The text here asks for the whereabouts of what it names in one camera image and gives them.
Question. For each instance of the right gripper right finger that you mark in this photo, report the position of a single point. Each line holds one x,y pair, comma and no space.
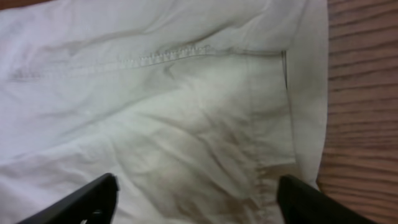
300,203

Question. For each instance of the beige shorts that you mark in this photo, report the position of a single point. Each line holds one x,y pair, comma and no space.
198,106

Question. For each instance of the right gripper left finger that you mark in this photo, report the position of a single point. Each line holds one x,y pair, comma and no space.
94,203

